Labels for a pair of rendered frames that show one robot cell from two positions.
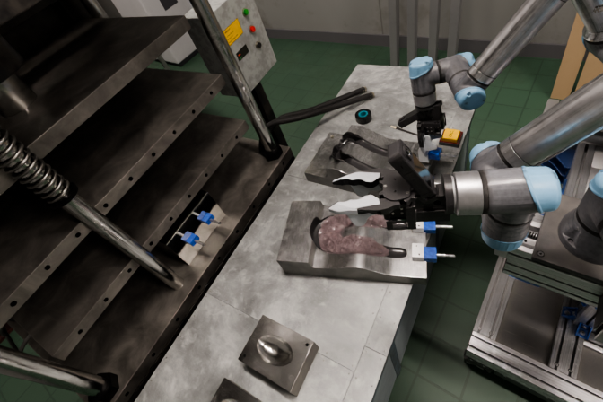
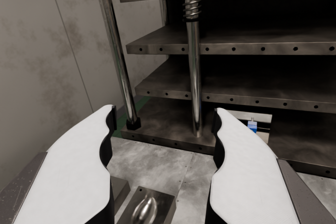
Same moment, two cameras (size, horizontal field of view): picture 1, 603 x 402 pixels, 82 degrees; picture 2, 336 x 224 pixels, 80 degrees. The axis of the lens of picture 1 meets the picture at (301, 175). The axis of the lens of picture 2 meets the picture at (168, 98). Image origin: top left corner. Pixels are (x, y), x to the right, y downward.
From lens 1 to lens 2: 0.60 m
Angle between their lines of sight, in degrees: 56
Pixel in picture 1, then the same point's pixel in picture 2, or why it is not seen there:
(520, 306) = not seen: outside the picture
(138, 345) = (157, 129)
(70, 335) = (144, 88)
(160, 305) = (181, 130)
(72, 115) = not seen: outside the picture
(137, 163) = (247, 44)
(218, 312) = (180, 165)
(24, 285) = (148, 46)
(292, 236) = not seen: hidden behind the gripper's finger
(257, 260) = not seen: hidden behind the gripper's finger
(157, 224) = (222, 93)
